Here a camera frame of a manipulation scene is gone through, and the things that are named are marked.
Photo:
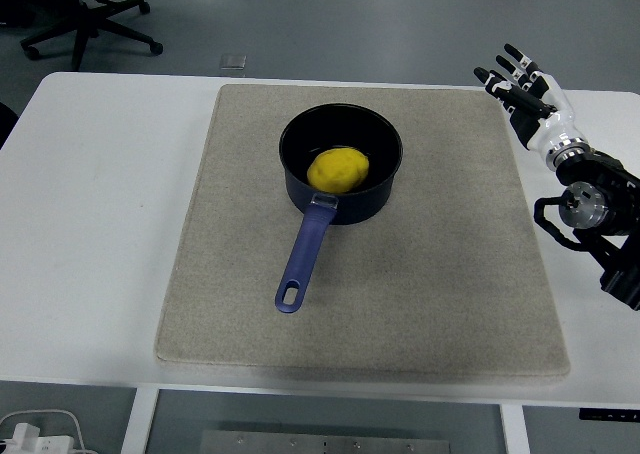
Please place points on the white table leg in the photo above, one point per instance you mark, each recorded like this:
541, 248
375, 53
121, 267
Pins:
515, 431
137, 424

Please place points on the silver floor socket plate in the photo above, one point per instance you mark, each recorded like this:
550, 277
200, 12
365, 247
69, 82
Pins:
233, 61

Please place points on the yellow potato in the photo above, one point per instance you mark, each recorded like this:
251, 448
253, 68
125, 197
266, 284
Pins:
339, 170

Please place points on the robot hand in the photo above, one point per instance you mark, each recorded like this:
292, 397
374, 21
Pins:
545, 119

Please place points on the white power strip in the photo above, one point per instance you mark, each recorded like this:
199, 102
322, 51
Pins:
35, 441

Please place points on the black table control panel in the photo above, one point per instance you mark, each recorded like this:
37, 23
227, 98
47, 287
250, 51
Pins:
610, 415

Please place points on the black office chair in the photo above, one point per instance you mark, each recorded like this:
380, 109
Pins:
85, 24

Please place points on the grey metal plate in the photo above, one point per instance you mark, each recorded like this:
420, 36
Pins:
325, 444

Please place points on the beige felt mat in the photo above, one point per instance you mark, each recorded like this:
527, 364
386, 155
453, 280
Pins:
400, 299

